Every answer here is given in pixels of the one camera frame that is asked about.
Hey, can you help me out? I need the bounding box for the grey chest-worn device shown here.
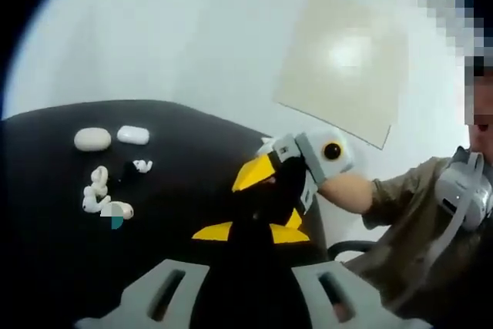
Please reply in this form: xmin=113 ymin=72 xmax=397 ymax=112
xmin=392 ymin=146 xmax=493 ymax=311

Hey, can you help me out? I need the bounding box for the black office chair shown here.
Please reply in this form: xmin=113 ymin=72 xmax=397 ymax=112
xmin=327 ymin=239 xmax=381 ymax=264

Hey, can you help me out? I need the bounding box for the black earphone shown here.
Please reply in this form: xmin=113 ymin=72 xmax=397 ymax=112
xmin=118 ymin=159 xmax=136 ymax=183

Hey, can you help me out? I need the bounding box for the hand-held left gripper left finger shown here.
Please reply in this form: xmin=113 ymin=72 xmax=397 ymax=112
xmin=75 ymin=220 xmax=252 ymax=329

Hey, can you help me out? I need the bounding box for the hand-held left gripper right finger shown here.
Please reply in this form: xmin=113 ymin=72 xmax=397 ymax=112
xmin=250 ymin=223 xmax=431 ymax=329

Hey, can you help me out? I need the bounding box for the black charging case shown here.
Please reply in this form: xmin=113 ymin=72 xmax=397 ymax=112
xmin=230 ymin=190 xmax=278 ymax=230

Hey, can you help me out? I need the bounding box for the person's head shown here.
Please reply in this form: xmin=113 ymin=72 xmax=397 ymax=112
xmin=468 ymin=123 xmax=493 ymax=153

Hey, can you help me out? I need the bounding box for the beige oval charging case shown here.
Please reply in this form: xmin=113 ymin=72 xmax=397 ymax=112
xmin=73 ymin=127 xmax=112 ymax=152

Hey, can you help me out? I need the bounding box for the white rounded charging case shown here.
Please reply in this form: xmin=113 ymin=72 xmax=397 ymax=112
xmin=116 ymin=124 xmax=150 ymax=146

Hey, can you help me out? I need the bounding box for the beige wall panel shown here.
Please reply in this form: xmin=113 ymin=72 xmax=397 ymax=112
xmin=272 ymin=0 xmax=410 ymax=151

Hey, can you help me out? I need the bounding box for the white stem earphone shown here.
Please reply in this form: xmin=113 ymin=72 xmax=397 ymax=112
xmin=132 ymin=158 xmax=154 ymax=174

